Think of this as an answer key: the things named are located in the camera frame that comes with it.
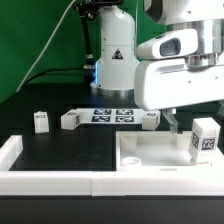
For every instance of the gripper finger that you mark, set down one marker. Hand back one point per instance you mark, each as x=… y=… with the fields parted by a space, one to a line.
x=175 y=126

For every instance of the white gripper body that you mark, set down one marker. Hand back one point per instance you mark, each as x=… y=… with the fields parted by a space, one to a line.
x=168 y=84

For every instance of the white square tabletop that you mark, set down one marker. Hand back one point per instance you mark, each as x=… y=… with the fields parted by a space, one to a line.
x=153 y=151

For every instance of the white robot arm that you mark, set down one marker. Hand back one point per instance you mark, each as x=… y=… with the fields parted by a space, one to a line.
x=194 y=33

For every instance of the white base tag plate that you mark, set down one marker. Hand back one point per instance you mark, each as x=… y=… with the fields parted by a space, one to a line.
x=111 y=116

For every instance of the white U-shaped obstacle fence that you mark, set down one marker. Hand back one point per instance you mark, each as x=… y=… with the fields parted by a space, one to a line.
x=114 y=183

